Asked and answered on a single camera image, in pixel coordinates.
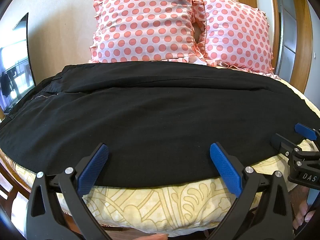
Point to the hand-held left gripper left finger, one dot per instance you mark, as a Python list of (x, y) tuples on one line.
[(93, 168)]

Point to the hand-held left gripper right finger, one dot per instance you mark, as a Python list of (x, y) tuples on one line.
[(225, 168)]

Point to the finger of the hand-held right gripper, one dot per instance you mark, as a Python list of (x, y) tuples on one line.
[(283, 143), (304, 130)]

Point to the black pants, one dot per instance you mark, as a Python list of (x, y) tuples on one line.
[(155, 120)]

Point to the person's right hand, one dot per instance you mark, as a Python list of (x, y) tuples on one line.
[(301, 213)]

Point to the person's left hand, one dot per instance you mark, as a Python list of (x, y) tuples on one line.
[(152, 237)]

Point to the yellow patterned bed sheet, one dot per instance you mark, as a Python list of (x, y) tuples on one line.
[(155, 207)]

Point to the wooden framed door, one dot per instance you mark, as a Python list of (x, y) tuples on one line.
[(288, 25)]

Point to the small pink polka dot pillow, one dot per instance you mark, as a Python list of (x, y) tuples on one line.
[(235, 35)]

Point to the flat screen television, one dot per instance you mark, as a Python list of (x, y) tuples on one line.
[(15, 75)]

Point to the large pink polka dot pillow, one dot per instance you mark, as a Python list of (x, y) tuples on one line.
[(147, 22)]

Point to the wooden bed frame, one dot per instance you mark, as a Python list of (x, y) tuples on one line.
[(5, 165)]

